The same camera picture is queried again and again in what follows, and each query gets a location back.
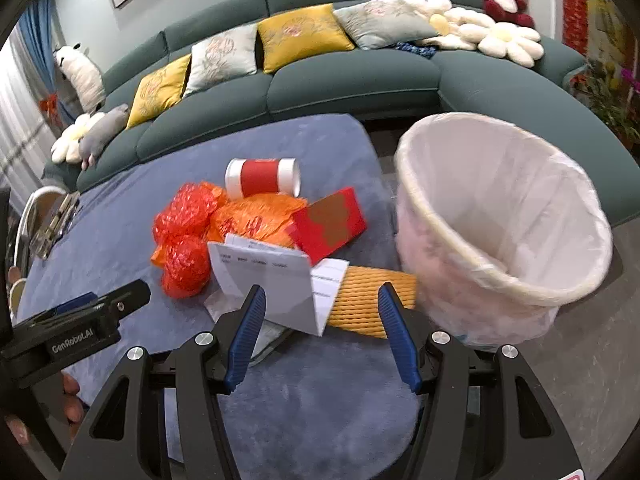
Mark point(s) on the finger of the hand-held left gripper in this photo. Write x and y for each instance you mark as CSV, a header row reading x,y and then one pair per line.
x,y
127,297
75,306

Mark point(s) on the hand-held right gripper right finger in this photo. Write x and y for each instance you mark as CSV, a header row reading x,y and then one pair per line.
x,y
397,340

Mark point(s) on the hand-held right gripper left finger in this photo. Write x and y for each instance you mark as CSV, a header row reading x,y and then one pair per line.
x,y
245,340

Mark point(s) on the clear plastic wrapper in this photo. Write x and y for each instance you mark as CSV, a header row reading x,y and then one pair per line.
x,y
267,344

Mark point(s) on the red plastic bag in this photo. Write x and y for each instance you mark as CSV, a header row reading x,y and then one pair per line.
x,y
185,260

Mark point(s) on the white paper card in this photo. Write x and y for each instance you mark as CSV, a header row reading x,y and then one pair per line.
x,y
270,275

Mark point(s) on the white printed paper slip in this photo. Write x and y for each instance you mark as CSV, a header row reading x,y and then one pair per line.
x,y
327,285

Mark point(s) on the orange plastic bag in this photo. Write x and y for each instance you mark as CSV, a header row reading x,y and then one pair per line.
x,y
260,217

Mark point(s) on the red and gold box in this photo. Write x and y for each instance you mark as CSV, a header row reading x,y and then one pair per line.
x,y
325,230

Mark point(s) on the red and white paper cup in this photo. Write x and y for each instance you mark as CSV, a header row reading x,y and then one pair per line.
x,y
260,177

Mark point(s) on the trash bin with white liner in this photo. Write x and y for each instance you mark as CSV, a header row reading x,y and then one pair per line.
x,y
500,200

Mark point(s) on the person's left hand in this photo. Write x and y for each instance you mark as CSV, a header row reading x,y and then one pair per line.
x,y
72,400

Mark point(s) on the metal hinged object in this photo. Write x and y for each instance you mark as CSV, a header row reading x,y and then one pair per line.
x,y
50,230

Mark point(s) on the blue plush blanket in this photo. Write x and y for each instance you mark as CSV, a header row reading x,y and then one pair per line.
x,y
125,200

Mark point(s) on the white chair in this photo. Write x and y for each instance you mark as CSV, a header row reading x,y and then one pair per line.
x,y
30,210

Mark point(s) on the grey plush animal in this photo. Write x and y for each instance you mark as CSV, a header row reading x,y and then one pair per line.
x,y
100,135

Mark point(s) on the white flower cushion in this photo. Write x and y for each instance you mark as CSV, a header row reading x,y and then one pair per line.
x,y
465,25
510,40
70,140

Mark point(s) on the yellow embroidered cushion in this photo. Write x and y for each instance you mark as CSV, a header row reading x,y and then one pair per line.
x,y
157,90
300,35

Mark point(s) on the white plush animal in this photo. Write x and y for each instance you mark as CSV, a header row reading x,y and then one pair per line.
x,y
82,80

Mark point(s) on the green curved sofa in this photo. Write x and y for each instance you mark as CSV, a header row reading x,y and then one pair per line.
x,y
350,90

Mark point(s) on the pale grey embroidered cushion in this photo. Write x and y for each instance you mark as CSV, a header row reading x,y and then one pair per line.
x,y
220,60
380,20

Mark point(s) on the blue curtain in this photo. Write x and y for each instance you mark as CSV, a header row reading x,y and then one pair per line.
x,y
40,35

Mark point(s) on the blue beaded item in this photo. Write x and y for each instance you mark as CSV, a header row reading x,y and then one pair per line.
x,y
415,50

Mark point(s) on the potted flowering plants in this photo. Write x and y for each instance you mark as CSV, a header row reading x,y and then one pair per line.
x,y
610,105

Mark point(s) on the red wall decoration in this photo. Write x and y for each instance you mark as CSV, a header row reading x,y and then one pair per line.
x,y
572,0

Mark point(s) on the wall painting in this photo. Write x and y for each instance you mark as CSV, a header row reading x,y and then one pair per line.
x,y
610,20

